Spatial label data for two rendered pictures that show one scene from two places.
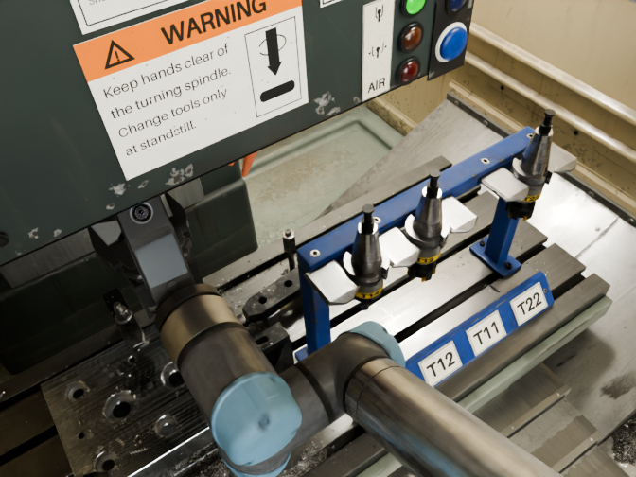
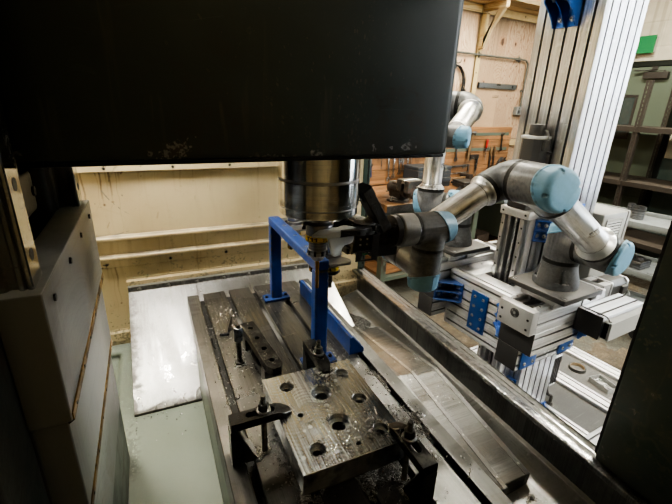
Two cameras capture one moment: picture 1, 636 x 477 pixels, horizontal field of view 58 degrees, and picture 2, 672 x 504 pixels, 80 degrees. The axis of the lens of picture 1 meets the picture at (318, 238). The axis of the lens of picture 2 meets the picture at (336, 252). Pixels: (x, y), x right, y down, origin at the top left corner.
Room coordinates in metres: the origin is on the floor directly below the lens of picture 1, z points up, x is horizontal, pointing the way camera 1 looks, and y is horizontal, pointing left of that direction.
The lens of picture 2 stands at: (0.37, 1.01, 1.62)
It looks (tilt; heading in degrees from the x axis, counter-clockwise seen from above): 20 degrees down; 276
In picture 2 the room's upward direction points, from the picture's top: 2 degrees clockwise
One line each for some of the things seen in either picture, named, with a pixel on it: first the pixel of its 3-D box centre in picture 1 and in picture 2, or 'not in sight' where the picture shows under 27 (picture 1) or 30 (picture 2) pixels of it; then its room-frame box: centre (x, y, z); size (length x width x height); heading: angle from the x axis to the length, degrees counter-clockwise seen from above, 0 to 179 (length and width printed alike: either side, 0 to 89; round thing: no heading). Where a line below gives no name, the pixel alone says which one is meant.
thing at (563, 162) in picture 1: (555, 158); not in sight; (0.70, -0.39, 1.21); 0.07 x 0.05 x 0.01; 31
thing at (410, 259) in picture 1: (397, 248); not in sight; (0.53, -0.11, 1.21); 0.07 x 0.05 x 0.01; 31
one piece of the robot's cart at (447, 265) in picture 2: not in sight; (452, 260); (0.01, -0.80, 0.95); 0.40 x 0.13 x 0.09; 36
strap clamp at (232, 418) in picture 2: (128, 325); (260, 424); (0.59, 0.35, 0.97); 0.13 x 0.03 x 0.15; 31
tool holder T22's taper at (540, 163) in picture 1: (538, 149); not in sight; (0.67, -0.35, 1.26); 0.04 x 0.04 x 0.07
